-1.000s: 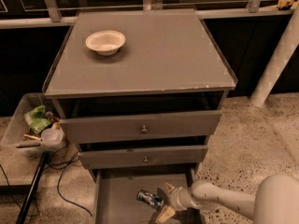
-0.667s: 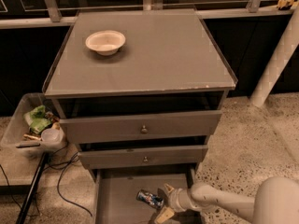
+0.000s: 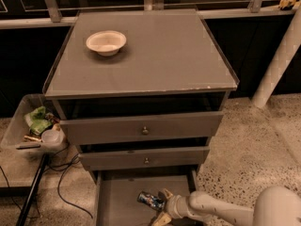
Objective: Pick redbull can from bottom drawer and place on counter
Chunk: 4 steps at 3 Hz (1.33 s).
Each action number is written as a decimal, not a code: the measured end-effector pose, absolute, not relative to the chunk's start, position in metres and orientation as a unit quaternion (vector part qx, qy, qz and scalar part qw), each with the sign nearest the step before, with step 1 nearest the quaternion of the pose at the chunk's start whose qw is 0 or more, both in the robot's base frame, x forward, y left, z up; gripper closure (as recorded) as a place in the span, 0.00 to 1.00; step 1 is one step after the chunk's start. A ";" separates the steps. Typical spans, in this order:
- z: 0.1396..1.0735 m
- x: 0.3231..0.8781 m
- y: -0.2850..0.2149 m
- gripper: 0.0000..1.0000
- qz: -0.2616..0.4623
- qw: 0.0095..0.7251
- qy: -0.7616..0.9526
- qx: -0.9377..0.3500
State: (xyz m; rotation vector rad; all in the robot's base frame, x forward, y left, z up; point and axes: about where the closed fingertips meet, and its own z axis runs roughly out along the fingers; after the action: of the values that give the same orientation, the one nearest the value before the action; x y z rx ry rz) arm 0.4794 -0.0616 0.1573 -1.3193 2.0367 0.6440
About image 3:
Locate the grey open bottom drawer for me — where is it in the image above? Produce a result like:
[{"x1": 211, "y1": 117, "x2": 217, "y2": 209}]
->
[{"x1": 94, "y1": 166, "x2": 198, "y2": 226}]

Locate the brass drawer knob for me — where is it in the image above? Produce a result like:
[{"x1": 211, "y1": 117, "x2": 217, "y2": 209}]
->
[
  {"x1": 144, "y1": 157, "x2": 150, "y2": 165},
  {"x1": 141, "y1": 126, "x2": 150, "y2": 135}
]

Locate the brass top drawer knob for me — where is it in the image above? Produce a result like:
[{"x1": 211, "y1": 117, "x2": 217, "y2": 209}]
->
[{"x1": 141, "y1": 126, "x2": 150, "y2": 135}]

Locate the grey top drawer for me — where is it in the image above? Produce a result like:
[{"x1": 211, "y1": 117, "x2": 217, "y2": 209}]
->
[{"x1": 60, "y1": 111, "x2": 223, "y2": 145}]

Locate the black floor bar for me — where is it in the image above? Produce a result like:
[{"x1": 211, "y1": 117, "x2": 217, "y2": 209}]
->
[{"x1": 16, "y1": 154, "x2": 49, "y2": 226}]

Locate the grey drawer cabinet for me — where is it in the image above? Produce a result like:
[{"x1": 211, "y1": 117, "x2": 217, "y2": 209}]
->
[{"x1": 41, "y1": 8, "x2": 240, "y2": 181}]

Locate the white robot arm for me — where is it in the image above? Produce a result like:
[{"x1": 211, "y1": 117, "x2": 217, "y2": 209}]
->
[{"x1": 151, "y1": 186, "x2": 301, "y2": 226}]

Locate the grey middle drawer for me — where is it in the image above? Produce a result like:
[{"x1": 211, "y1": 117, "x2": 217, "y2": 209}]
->
[{"x1": 79, "y1": 146, "x2": 210, "y2": 170}]

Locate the brass middle drawer knob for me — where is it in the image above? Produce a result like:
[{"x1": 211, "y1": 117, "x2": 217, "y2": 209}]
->
[{"x1": 144, "y1": 157, "x2": 150, "y2": 165}]

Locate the yellow object on ledge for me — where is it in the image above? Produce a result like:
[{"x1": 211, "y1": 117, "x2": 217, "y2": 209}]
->
[{"x1": 278, "y1": 0, "x2": 299, "y2": 10}]

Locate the crushed redbull can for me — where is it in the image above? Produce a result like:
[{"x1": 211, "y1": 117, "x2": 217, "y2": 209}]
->
[{"x1": 137, "y1": 191, "x2": 165, "y2": 211}]

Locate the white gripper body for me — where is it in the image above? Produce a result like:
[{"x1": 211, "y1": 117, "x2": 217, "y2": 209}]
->
[{"x1": 166, "y1": 195, "x2": 188, "y2": 219}]

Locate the green chip bag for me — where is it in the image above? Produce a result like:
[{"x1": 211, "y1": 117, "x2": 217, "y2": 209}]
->
[{"x1": 24, "y1": 106, "x2": 52, "y2": 136}]

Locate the black floor cable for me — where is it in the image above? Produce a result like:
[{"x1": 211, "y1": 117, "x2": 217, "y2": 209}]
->
[{"x1": 43, "y1": 143, "x2": 94, "y2": 219}]

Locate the clear plastic cup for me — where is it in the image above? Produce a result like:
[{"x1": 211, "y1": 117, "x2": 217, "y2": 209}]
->
[{"x1": 41, "y1": 130, "x2": 60, "y2": 143}]

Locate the white paper bowl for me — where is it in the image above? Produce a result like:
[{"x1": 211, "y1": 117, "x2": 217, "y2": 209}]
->
[{"x1": 86, "y1": 30, "x2": 127, "y2": 57}]

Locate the metal railing frame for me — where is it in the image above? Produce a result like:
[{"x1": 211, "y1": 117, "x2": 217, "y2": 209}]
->
[{"x1": 0, "y1": 0, "x2": 297, "y2": 29}]

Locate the clear plastic bin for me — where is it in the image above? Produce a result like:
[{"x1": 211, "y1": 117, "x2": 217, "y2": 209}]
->
[{"x1": 1, "y1": 94, "x2": 67, "y2": 157}]

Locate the white slanted pillar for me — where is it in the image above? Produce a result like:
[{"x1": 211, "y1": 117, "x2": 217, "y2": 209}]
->
[{"x1": 252, "y1": 6, "x2": 301, "y2": 108}]

